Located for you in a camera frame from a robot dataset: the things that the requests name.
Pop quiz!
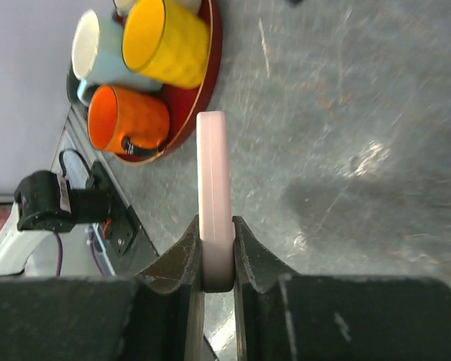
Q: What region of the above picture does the white light-blue mug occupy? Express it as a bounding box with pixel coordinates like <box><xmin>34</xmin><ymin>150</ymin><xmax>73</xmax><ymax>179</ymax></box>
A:
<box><xmin>71</xmin><ymin>9</ymin><xmax>162</xmax><ymax>107</ymax></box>

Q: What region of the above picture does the red round tray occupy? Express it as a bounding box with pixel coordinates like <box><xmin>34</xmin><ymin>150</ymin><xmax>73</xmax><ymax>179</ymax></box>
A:
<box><xmin>115</xmin><ymin>0</ymin><xmax>222</xmax><ymax>165</ymax></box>

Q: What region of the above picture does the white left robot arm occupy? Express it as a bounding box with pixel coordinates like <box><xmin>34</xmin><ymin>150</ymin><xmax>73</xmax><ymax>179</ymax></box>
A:
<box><xmin>0</xmin><ymin>161</ymin><xmax>138</xmax><ymax>276</ymax></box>

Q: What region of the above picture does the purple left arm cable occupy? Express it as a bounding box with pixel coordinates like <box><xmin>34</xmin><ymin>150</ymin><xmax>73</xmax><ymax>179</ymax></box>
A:
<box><xmin>54</xmin><ymin>232</ymin><xmax>65</xmax><ymax>278</ymax></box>

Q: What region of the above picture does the phone with pink case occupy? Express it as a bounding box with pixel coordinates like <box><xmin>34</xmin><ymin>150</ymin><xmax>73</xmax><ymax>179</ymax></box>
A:
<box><xmin>196</xmin><ymin>111</ymin><xmax>235</xmax><ymax>293</ymax></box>

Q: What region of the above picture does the orange enamel mug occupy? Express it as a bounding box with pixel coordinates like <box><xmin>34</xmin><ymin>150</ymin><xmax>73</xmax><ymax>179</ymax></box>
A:
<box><xmin>88</xmin><ymin>85</ymin><xmax>170</xmax><ymax>158</ymax></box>

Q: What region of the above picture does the yellow enamel mug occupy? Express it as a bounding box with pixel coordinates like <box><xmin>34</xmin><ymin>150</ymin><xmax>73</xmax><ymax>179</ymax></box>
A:
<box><xmin>122</xmin><ymin>0</ymin><xmax>210</xmax><ymax>89</ymax></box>

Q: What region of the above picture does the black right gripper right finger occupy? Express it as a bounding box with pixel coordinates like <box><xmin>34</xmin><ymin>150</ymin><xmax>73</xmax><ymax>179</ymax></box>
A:
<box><xmin>232</xmin><ymin>216</ymin><xmax>297</xmax><ymax>360</ymax></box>

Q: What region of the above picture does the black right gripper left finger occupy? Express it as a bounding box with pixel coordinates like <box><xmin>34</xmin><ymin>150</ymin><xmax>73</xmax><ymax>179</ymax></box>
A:
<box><xmin>141</xmin><ymin>217</ymin><xmax>204</xmax><ymax>360</ymax></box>

